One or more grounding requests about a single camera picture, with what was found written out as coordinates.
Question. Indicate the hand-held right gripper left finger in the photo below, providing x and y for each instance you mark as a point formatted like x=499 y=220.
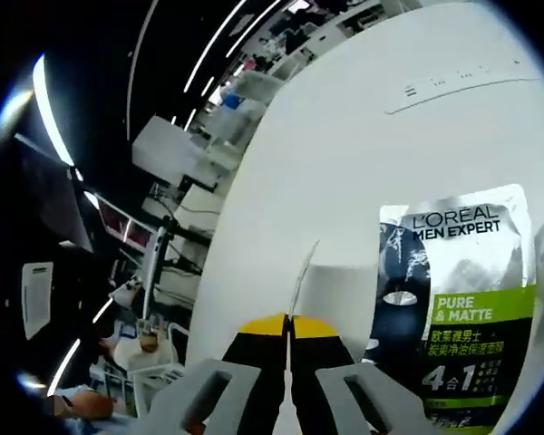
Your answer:
x=226 y=394

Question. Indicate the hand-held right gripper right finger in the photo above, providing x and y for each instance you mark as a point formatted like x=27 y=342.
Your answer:
x=344 y=394

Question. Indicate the small gold skincare sachet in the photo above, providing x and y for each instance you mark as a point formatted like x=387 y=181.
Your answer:
x=296 y=294

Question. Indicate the green black skincare sachet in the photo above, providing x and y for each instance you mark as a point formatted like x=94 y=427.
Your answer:
x=471 y=272

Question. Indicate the purple screen monitor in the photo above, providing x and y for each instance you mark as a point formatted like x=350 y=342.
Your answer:
x=127 y=226

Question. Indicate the ceiling air conditioner unit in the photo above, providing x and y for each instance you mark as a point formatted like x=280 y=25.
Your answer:
x=37 y=299

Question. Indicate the large black hanging screen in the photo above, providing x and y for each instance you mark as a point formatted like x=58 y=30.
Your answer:
x=54 y=199

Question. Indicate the white table socket panel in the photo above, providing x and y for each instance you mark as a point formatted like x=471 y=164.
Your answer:
x=458 y=93

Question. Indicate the long curved ceiling light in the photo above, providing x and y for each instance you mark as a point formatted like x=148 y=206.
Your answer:
x=50 y=113

